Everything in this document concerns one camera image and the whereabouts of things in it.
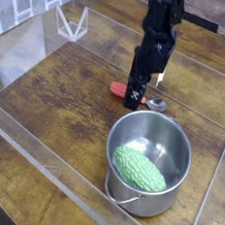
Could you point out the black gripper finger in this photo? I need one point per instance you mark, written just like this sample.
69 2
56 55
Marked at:
133 95

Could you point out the black wall strip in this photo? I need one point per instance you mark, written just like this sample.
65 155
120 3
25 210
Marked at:
200 21

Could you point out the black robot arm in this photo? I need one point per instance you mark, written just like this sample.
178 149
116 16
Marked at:
162 12

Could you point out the green bitter melon toy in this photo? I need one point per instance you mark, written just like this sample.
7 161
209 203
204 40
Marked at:
137 170

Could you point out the stainless steel pot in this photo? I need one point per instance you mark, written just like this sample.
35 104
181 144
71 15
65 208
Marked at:
149 157

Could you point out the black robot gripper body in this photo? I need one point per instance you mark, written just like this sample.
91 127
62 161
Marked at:
152 55

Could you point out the clear acrylic corner bracket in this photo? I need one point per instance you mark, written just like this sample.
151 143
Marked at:
71 30

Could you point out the orange handled metal spoon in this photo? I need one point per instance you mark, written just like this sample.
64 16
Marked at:
117 88

